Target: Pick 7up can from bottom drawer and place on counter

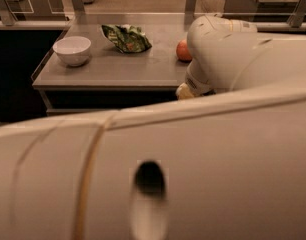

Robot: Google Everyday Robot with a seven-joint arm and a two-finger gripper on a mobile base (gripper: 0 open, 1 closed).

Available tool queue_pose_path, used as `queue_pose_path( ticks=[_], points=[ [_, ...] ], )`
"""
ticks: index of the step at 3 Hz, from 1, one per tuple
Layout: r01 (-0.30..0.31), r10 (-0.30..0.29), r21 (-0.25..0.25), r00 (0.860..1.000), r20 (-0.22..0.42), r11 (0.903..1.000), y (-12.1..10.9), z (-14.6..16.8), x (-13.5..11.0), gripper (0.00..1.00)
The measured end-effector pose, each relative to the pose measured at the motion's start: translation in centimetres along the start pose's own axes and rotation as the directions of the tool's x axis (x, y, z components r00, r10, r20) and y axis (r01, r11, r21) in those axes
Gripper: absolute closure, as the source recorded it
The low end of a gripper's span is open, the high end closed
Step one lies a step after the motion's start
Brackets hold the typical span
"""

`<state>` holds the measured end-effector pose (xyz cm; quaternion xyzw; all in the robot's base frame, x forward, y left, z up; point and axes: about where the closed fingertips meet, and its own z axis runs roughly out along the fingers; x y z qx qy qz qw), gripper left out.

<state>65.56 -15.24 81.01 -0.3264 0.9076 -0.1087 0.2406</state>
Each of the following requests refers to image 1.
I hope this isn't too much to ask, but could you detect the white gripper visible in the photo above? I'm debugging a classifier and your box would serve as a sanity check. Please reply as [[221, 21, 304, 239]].
[[176, 59, 211, 100]]

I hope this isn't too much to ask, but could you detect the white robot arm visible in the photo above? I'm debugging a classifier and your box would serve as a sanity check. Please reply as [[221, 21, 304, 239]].
[[0, 15, 306, 240]]

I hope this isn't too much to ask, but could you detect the grey drawer cabinet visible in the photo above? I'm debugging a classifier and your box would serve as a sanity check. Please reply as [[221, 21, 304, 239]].
[[33, 13, 194, 110]]

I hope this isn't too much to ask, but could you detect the grey top drawer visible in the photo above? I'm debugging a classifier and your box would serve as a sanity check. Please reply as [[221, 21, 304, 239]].
[[46, 108, 118, 116]]

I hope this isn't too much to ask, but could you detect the red apple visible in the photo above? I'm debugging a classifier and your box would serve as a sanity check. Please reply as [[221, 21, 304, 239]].
[[176, 40, 192, 62]]

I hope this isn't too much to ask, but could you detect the green chip bag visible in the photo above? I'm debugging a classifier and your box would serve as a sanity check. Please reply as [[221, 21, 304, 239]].
[[101, 24, 152, 53]]

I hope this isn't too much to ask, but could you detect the white ceramic bowl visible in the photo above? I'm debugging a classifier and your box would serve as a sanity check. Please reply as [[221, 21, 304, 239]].
[[53, 36, 91, 66]]

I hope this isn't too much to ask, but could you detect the background grey cabinet left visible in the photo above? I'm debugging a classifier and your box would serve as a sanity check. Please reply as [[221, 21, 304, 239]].
[[0, 0, 66, 21]]

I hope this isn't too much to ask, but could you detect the grey railing bar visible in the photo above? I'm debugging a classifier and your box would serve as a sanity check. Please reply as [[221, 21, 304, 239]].
[[0, 20, 306, 34]]

